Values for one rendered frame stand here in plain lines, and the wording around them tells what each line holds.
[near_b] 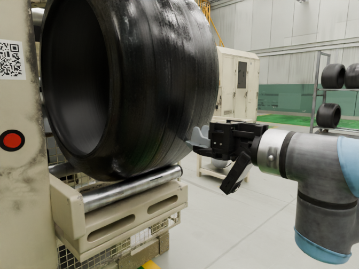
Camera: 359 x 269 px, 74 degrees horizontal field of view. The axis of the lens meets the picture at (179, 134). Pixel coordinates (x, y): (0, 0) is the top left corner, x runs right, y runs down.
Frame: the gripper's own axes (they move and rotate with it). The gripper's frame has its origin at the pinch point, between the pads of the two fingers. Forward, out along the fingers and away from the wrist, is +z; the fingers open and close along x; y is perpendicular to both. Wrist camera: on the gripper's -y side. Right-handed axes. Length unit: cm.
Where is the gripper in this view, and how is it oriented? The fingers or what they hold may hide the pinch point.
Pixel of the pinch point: (190, 144)
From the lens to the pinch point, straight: 62.6
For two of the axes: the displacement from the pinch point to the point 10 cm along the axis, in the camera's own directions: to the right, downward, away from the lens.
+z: -7.2, -1.3, 6.8
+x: -6.9, 1.3, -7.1
